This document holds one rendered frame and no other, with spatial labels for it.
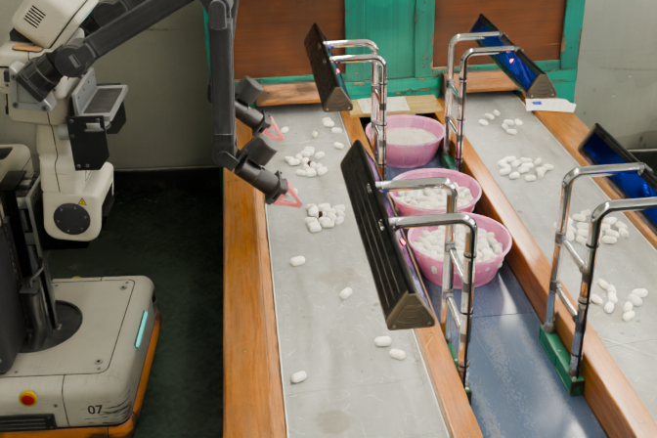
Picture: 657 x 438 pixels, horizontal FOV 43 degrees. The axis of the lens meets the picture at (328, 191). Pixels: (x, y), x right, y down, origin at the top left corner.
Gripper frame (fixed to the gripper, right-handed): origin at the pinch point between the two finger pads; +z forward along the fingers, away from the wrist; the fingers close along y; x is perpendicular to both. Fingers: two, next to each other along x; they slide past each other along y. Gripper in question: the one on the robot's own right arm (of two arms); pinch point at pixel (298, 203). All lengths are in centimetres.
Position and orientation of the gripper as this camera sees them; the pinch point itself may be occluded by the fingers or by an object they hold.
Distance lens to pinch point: 222.7
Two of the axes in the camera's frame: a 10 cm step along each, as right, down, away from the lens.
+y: -1.1, -4.4, 8.9
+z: 7.7, 5.3, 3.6
